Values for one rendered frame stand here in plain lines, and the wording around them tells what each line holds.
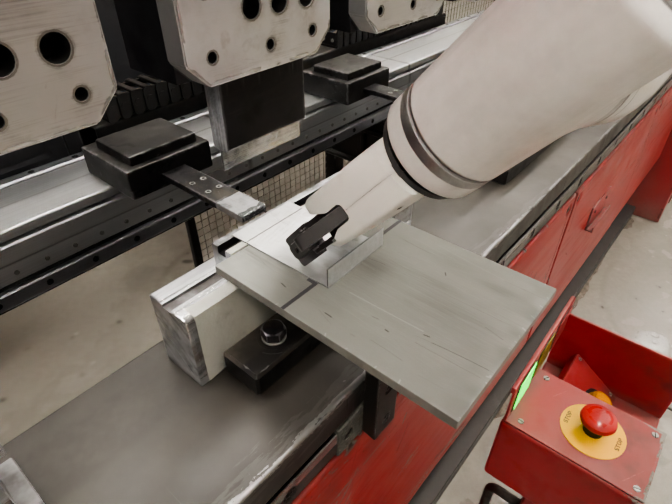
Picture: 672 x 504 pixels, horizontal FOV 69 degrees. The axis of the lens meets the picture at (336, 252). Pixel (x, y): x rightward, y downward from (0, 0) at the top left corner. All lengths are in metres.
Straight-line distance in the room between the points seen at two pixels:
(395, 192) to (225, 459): 0.29
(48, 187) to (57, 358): 1.27
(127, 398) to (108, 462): 0.07
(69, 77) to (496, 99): 0.24
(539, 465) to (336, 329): 0.36
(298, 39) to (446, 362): 0.28
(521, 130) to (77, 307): 1.95
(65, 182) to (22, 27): 0.42
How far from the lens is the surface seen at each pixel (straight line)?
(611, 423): 0.66
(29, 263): 0.68
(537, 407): 0.68
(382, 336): 0.41
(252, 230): 0.52
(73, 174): 0.74
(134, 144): 0.67
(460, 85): 0.30
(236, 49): 0.40
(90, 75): 0.34
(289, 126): 0.52
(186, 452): 0.51
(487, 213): 0.81
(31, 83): 0.33
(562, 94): 0.28
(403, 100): 0.34
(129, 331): 1.93
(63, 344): 1.99
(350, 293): 0.44
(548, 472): 0.68
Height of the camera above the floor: 1.30
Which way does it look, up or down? 37 degrees down
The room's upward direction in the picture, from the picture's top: straight up
